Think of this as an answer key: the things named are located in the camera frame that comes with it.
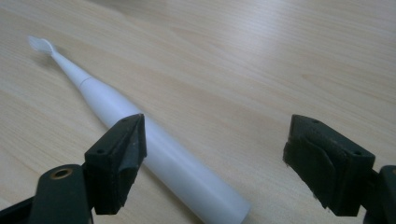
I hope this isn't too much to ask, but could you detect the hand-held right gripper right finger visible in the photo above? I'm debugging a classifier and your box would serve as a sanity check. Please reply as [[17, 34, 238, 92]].
[[282, 114, 376, 217]]

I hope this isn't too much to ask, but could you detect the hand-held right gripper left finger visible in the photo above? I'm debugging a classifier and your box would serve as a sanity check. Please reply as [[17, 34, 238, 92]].
[[83, 113, 148, 216]]

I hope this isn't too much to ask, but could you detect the white electric toothbrush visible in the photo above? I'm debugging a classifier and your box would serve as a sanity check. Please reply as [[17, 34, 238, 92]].
[[27, 35, 251, 224]]

